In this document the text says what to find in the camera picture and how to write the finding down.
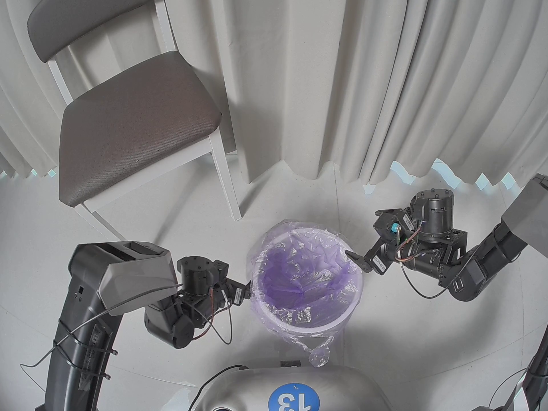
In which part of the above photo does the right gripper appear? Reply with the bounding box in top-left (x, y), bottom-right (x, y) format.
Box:
top-left (344, 241), bottom-right (412, 276)

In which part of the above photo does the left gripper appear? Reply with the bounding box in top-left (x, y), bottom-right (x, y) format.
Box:
top-left (220, 277), bottom-right (254, 307)

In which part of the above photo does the purple plastic bag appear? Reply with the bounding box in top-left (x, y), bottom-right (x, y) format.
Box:
top-left (247, 218), bottom-right (367, 368)

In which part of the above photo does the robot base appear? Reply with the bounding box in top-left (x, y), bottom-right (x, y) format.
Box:
top-left (166, 360), bottom-right (425, 411)

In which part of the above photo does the white trash bin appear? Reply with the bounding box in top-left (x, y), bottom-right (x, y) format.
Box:
top-left (250, 225), bottom-right (365, 338)

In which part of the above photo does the white curtain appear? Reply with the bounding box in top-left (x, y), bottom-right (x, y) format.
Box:
top-left (0, 0), bottom-right (548, 187)

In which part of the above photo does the white chair grey padded seat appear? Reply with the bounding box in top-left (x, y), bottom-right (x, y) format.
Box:
top-left (27, 0), bottom-right (243, 242)

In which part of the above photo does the black cable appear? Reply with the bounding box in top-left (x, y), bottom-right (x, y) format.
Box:
top-left (188, 364), bottom-right (251, 410)
top-left (208, 302), bottom-right (235, 345)
top-left (401, 268), bottom-right (453, 299)

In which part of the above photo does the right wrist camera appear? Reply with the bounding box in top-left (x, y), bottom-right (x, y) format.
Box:
top-left (372, 207), bottom-right (414, 247)

